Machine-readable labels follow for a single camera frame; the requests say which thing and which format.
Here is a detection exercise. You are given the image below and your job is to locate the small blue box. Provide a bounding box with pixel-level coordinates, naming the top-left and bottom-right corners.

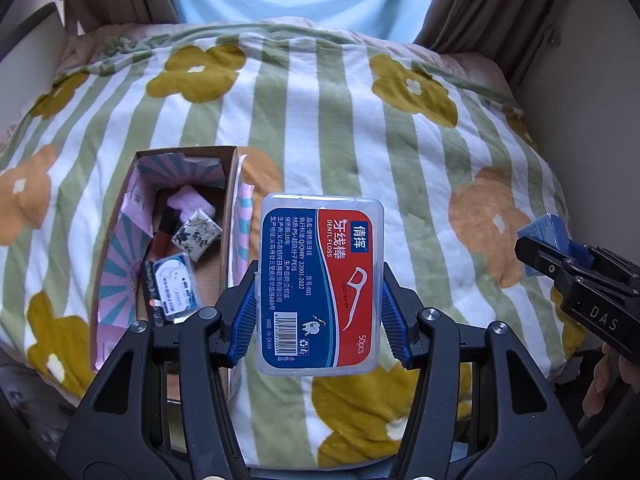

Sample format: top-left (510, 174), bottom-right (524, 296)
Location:
top-left (517, 214), bottom-right (571, 278)

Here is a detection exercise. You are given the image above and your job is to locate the patterned cardboard box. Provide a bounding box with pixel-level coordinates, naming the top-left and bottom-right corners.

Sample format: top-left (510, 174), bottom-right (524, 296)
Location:
top-left (90, 146), bottom-right (256, 406)

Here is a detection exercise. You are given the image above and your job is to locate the striped floral blanket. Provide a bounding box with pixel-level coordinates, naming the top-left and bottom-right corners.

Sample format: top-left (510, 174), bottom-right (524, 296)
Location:
top-left (0, 22), bottom-right (591, 466)

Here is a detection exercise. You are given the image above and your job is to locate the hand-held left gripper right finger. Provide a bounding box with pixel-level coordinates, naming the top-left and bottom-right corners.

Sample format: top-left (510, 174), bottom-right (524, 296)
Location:
top-left (381, 260), bottom-right (586, 480)

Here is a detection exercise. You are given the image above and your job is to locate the white board with dark frame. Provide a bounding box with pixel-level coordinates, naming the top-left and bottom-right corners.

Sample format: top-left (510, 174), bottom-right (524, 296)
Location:
top-left (0, 2), bottom-right (71, 126)

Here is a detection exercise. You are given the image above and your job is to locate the red and black box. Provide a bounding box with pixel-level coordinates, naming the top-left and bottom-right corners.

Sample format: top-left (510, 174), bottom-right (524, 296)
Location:
top-left (157, 205), bottom-right (183, 261)

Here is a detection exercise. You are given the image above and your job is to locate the white and blue floss box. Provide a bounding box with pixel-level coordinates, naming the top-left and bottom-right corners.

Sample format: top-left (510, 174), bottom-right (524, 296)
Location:
top-left (152, 252), bottom-right (201, 323)

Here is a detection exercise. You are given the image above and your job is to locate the person's right hand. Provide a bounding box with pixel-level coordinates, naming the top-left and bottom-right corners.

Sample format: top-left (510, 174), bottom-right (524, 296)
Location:
top-left (580, 347), bottom-right (640, 431)

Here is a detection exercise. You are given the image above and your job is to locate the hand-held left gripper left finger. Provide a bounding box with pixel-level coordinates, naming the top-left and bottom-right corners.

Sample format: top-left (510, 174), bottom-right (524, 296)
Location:
top-left (55, 259), bottom-right (261, 480)

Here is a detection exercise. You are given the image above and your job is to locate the floral print tissue packet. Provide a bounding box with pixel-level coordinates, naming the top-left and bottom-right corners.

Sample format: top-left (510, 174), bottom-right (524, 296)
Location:
top-left (171, 208), bottom-right (223, 262)

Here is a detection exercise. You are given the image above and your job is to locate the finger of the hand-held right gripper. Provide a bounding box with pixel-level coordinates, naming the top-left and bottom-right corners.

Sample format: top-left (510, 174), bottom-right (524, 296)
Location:
top-left (515, 236), bottom-right (591, 301)
top-left (567, 240), bottom-right (608, 271)

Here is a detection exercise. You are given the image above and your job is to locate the red and blue floss box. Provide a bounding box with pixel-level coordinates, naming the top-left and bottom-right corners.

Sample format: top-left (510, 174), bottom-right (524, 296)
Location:
top-left (256, 192), bottom-right (387, 376)

